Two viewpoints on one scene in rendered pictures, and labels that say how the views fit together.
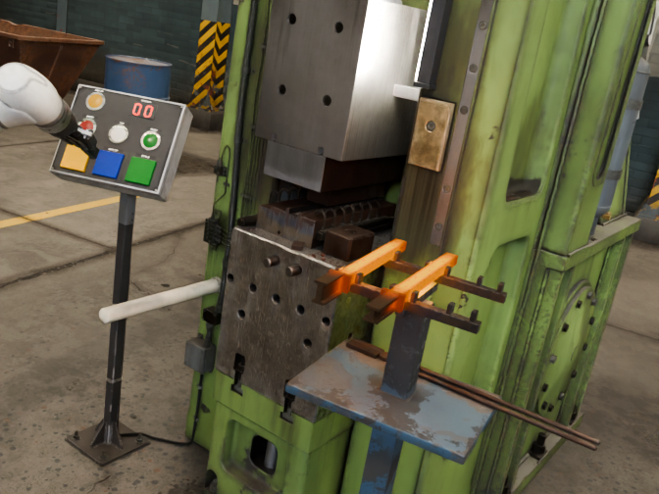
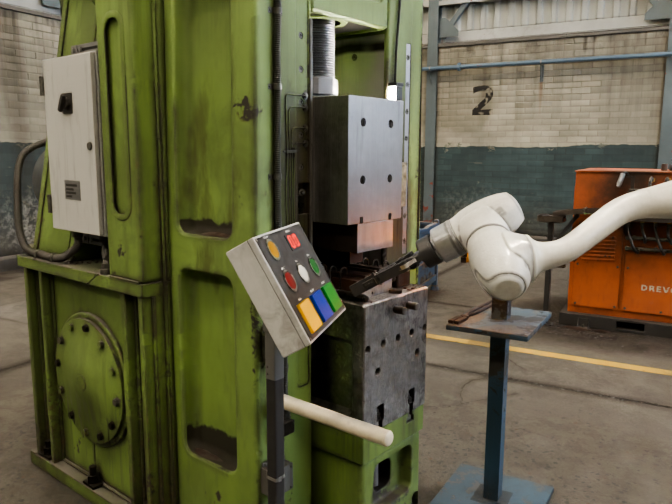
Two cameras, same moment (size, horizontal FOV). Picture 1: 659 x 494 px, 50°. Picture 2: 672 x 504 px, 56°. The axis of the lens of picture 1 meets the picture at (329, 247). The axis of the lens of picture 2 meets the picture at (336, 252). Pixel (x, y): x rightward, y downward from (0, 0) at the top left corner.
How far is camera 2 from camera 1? 284 cm
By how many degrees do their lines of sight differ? 81
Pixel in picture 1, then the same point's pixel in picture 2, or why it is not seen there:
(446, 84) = not seen: hidden behind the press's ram
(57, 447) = not seen: outside the picture
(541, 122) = not seen: hidden behind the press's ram
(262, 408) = (396, 429)
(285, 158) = (370, 232)
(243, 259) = (375, 325)
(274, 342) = (399, 371)
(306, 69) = (376, 158)
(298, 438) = (417, 424)
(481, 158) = (413, 190)
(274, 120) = (360, 206)
